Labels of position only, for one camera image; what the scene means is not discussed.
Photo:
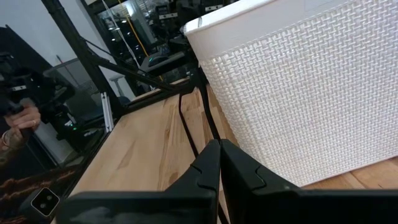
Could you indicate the black side desk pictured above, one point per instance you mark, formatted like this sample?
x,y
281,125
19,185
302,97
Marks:
x,y
168,63

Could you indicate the black computer mouse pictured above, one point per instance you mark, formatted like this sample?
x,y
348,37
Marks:
x,y
157,59

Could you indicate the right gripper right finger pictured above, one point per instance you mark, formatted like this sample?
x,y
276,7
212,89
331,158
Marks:
x,y
245,186

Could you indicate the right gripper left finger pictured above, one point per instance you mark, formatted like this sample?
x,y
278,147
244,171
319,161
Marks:
x,y
202,174

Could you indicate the black rig frame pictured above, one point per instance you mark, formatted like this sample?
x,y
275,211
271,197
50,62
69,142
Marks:
x,y
77,46

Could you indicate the black clothes hanger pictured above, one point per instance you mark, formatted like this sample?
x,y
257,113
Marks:
x,y
212,119

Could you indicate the large white laundry basket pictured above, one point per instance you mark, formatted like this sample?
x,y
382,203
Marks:
x,y
295,93

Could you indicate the black table-level camera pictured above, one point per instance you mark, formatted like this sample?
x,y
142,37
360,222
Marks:
x,y
45,201

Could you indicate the silver metal bracket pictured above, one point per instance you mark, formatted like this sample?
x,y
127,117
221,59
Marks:
x,y
107,112

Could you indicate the person's hand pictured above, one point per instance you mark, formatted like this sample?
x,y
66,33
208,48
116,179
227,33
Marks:
x,y
26,119

